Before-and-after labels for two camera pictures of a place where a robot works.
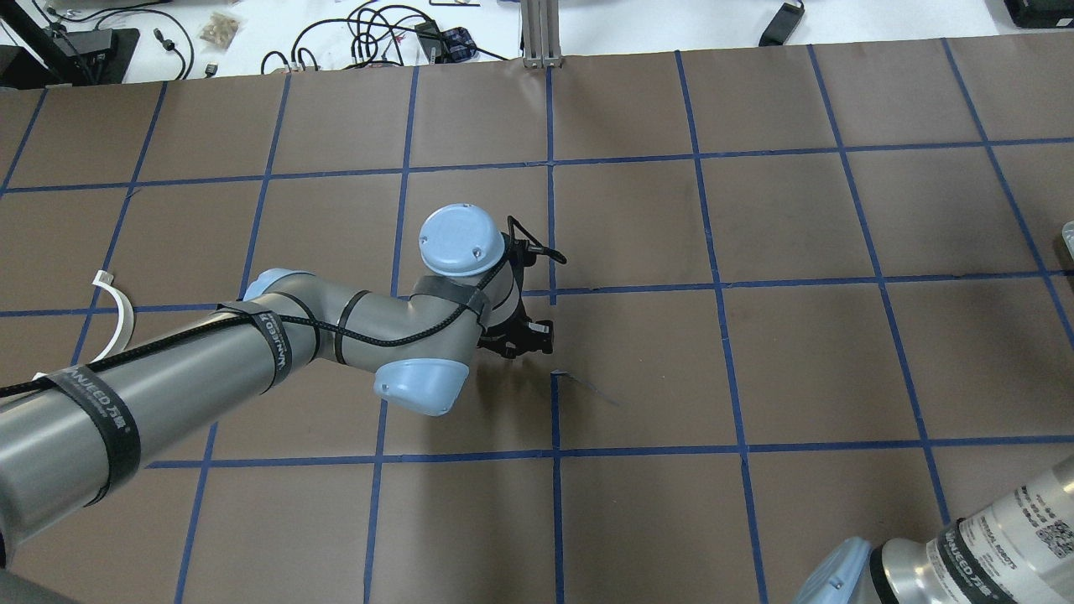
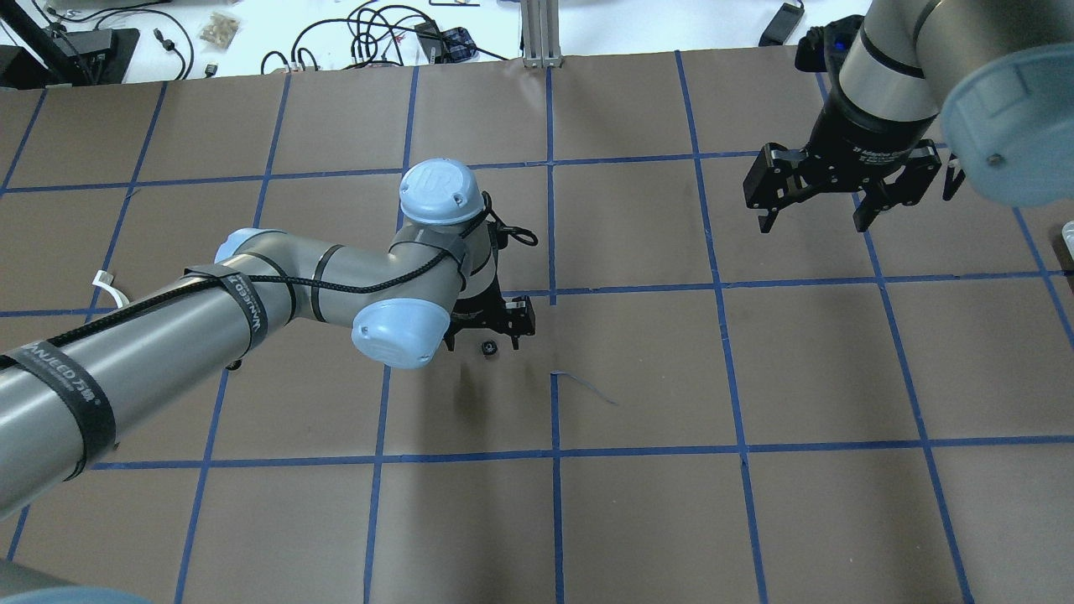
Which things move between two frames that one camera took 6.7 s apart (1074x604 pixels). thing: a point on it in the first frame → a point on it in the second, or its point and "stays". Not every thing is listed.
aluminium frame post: (540, 33) stays
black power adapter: (784, 25) stays
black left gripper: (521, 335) → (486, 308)
